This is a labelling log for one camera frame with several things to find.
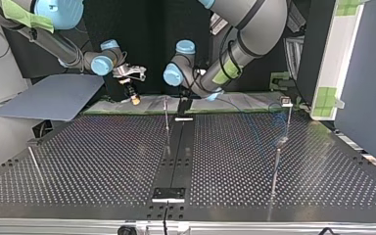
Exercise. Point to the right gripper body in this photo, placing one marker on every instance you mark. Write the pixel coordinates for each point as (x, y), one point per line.
(131, 88)

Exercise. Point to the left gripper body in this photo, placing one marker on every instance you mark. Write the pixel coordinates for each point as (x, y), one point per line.
(185, 105)

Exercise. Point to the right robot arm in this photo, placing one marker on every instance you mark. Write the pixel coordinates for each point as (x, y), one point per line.
(62, 49)

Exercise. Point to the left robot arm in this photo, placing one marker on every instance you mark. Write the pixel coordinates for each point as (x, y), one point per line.
(261, 29)

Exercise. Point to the connector holder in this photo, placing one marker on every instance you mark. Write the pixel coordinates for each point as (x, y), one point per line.
(286, 100)

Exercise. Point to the black panel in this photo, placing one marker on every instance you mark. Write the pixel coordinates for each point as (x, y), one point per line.
(150, 39)

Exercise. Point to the grey board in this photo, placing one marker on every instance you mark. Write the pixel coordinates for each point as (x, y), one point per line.
(52, 96)

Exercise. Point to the black knob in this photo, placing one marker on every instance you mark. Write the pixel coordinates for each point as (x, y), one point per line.
(127, 230)

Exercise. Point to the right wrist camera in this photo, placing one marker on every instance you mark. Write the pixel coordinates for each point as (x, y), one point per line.
(133, 70)

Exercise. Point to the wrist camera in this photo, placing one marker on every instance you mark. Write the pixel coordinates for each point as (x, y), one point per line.
(133, 70)
(201, 71)

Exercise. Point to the metal post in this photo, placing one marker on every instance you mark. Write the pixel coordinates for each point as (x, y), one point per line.
(32, 156)
(166, 114)
(275, 173)
(288, 124)

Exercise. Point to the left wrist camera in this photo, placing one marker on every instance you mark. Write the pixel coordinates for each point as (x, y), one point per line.
(201, 71)

